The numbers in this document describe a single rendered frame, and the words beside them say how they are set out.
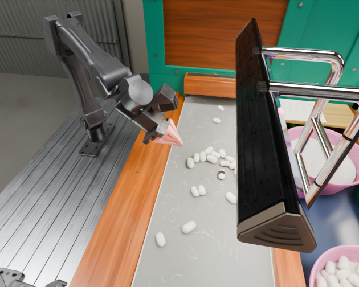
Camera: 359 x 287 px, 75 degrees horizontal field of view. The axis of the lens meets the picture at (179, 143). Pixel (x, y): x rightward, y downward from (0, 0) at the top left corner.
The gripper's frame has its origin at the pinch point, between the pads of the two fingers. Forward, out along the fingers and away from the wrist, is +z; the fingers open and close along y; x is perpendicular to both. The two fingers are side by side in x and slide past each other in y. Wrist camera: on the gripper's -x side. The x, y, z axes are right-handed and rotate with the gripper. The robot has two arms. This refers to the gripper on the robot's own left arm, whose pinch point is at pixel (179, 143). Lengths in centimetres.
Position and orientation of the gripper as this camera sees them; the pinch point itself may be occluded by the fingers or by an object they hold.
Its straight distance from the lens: 65.5
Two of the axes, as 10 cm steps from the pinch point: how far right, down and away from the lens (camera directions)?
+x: -6.4, 4.8, 6.0
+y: 1.7, -6.7, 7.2
